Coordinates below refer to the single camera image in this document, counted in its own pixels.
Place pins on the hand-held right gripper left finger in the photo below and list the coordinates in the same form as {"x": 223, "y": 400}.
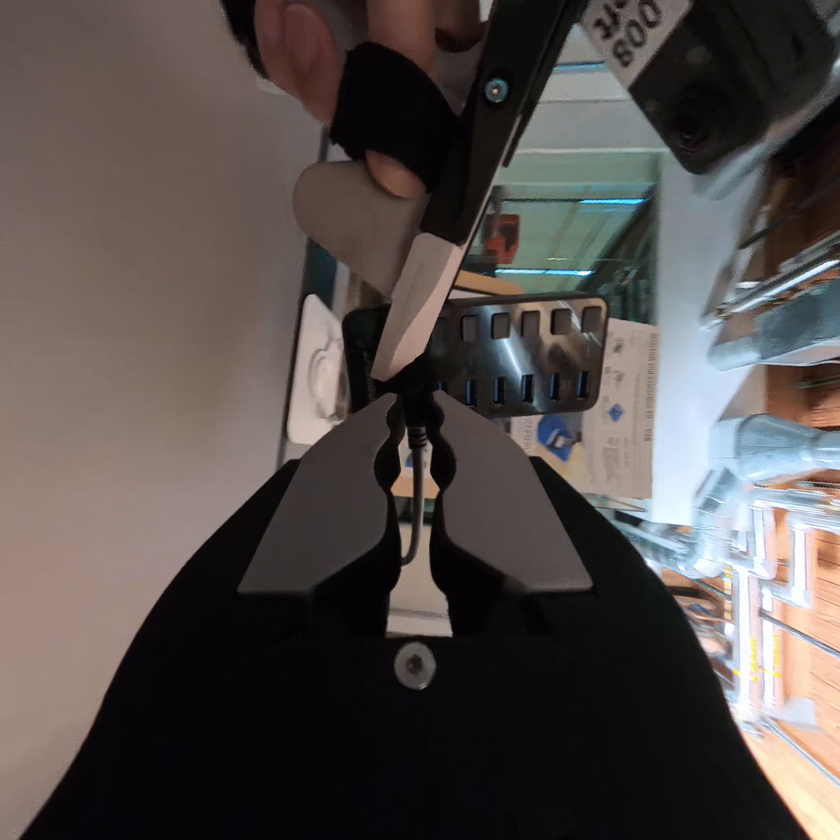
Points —
{"x": 315, "y": 518}

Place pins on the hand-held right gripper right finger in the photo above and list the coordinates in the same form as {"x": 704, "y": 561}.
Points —
{"x": 512, "y": 518}

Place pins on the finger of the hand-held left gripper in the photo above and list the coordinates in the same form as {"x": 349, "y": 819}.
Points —
{"x": 420, "y": 295}
{"x": 354, "y": 223}

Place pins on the black USB hub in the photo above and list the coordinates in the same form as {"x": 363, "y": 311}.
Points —
{"x": 525, "y": 354}

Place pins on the person's left hand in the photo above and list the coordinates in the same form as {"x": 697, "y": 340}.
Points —
{"x": 295, "y": 52}

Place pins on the white board stand base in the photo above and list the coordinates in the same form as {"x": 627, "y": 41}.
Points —
{"x": 315, "y": 367}

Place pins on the wooden instruction board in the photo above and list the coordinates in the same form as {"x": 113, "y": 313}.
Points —
{"x": 623, "y": 420}

